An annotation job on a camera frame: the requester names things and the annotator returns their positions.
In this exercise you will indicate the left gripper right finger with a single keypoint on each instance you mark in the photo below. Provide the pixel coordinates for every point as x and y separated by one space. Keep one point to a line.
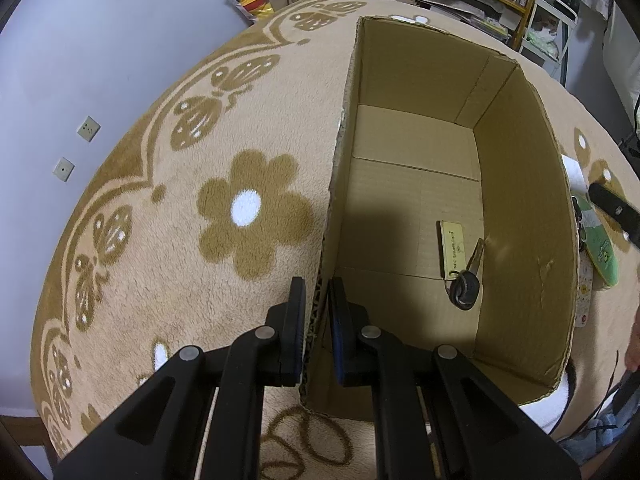
436 415

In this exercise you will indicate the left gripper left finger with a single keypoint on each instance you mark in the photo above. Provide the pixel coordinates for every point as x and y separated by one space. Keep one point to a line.
200 415

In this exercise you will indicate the green oval paper fan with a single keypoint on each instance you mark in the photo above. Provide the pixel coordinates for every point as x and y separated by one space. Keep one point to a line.
594 238

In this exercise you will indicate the white patterned remote case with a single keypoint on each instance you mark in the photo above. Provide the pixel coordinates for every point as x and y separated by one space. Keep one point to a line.
584 290

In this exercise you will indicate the brown cardboard box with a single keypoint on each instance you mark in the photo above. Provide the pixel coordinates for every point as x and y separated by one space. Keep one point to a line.
439 128

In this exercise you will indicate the wall socket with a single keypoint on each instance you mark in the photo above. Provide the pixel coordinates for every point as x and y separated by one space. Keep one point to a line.
88 129
63 169

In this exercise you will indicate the white square charger box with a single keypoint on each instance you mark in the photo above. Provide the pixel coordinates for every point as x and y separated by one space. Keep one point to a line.
575 178

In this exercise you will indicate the wooden tag key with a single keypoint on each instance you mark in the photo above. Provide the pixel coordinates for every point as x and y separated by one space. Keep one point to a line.
461 273

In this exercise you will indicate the lower wall socket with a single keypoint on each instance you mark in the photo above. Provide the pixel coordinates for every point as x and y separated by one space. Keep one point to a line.
63 169

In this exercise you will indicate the white metal cart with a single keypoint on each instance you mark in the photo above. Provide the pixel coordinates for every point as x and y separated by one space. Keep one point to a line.
547 34

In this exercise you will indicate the upper wall socket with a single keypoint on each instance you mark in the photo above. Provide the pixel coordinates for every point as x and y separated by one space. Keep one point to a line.
88 129

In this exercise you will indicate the beige brown patterned rug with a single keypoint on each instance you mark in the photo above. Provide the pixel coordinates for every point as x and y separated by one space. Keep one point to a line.
218 196

